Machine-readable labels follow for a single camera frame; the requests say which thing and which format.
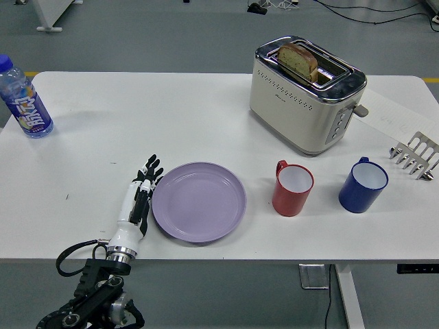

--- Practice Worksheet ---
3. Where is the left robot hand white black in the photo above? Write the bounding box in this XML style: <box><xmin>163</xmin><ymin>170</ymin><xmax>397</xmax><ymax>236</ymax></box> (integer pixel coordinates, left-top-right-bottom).
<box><xmin>106</xmin><ymin>154</ymin><xmax>165</xmax><ymax>257</ymax></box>

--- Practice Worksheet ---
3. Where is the purple round plate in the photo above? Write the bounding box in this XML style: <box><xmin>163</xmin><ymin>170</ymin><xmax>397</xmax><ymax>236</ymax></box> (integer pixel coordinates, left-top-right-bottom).
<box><xmin>152</xmin><ymin>161</ymin><xmax>248</xmax><ymax>244</ymax></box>

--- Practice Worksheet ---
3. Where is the blue labelled drink bottle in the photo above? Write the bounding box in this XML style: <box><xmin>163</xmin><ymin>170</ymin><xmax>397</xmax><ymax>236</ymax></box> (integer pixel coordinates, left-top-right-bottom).
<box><xmin>0</xmin><ymin>53</ymin><xmax>55</xmax><ymax>139</ymax></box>

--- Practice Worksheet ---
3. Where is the red mug white inside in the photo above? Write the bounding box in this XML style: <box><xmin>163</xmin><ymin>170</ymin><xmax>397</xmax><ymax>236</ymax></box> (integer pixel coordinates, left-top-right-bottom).
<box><xmin>272</xmin><ymin>160</ymin><xmax>315</xmax><ymax>217</ymax></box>

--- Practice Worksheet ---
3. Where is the cream chrome toaster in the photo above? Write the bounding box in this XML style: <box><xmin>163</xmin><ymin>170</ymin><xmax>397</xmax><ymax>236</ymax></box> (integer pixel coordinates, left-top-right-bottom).
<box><xmin>249</xmin><ymin>34</ymin><xmax>370</xmax><ymax>158</ymax></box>

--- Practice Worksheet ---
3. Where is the silver floor socket box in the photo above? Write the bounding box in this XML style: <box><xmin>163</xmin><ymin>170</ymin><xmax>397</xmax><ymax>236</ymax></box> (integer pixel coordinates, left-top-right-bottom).
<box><xmin>298</xmin><ymin>263</ymin><xmax>330</xmax><ymax>290</ymax></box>

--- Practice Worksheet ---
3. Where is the white furniture base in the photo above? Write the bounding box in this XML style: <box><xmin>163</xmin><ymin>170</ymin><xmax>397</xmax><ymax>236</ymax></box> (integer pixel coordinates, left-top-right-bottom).
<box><xmin>13</xmin><ymin>0</ymin><xmax>75</xmax><ymax>32</ymax></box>

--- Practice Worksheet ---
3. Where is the brown bread slice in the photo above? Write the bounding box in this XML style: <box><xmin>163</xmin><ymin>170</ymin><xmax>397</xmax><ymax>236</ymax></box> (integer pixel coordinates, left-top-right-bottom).
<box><xmin>276</xmin><ymin>42</ymin><xmax>319</xmax><ymax>83</ymax></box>

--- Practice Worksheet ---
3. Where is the blue mug white inside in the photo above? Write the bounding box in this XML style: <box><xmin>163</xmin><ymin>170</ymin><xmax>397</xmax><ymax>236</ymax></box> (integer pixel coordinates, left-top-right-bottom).
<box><xmin>338</xmin><ymin>156</ymin><xmax>390</xmax><ymax>214</ymax></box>

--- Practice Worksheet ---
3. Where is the white table leg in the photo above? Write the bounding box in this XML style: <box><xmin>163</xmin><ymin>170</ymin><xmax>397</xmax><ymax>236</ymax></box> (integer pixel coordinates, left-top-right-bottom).
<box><xmin>334</xmin><ymin>263</ymin><xmax>365</xmax><ymax>329</ymax></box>

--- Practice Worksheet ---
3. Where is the white paper sheet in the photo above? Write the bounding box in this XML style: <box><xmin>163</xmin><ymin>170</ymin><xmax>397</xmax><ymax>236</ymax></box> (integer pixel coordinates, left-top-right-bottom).
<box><xmin>359</xmin><ymin>88</ymin><xmax>439</xmax><ymax>145</ymax></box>

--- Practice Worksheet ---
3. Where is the silver metal toast rack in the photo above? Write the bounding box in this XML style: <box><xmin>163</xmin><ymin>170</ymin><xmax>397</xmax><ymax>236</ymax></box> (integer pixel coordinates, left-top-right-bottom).
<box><xmin>389</xmin><ymin>131</ymin><xmax>439</xmax><ymax>182</ymax></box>

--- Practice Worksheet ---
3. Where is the black table control panel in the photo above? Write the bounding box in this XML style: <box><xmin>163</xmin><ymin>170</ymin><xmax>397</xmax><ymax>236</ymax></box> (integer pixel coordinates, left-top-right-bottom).
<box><xmin>396</xmin><ymin>263</ymin><xmax>439</xmax><ymax>275</ymax></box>

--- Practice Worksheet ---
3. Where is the thin black power cord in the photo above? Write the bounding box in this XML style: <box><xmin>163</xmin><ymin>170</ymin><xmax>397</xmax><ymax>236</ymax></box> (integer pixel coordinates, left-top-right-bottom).
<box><xmin>322</xmin><ymin>265</ymin><xmax>334</xmax><ymax>329</ymax></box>

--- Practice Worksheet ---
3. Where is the white cable bundle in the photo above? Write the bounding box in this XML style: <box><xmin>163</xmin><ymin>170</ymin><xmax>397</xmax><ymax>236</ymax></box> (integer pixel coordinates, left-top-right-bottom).
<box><xmin>265</xmin><ymin>0</ymin><xmax>300</xmax><ymax>10</ymax></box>

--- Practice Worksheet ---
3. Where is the long black floor cable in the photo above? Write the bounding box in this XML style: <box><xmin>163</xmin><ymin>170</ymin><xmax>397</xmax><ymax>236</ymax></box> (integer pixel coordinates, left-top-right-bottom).
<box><xmin>313</xmin><ymin>0</ymin><xmax>439</xmax><ymax>25</ymax></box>

